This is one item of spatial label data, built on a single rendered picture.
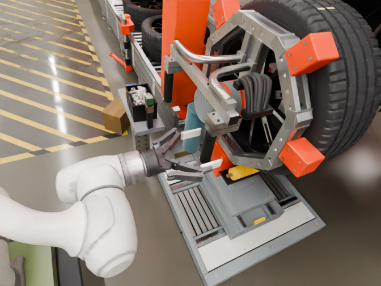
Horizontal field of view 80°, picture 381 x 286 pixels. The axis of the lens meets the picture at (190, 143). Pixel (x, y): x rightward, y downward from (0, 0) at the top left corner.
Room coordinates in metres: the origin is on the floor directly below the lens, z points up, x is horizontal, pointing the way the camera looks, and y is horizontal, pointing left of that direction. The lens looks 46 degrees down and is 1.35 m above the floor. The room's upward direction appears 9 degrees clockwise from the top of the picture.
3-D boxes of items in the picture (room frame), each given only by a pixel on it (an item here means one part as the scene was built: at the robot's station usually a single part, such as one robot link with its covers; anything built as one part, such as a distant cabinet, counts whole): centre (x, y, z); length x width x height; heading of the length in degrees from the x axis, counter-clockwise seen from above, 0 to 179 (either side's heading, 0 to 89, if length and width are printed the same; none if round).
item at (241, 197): (0.84, -0.31, 0.32); 0.40 x 0.30 x 0.28; 32
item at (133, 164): (0.36, 0.14, 0.83); 0.09 x 0.06 x 0.09; 32
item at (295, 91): (0.75, -0.17, 0.85); 0.54 x 0.07 x 0.54; 32
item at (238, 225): (0.82, -0.33, 0.13); 0.50 x 0.36 x 0.10; 32
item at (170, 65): (0.79, 0.10, 0.93); 0.09 x 0.05 x 0.05; 122
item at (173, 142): (0.47, 0.06, 0.83); 0.11 x 0.01 x 0.04; 163
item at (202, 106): (0.72, -0.10, 0.85); 0.21 x 0.14 x 0.14; 122
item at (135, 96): (1.05, 0.32, 0.51); 0.20 x 0.14 x 0.13; 29
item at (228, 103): (0.60, -0.11, 1.03); 0.19 x 0.18 x 0.11; 122
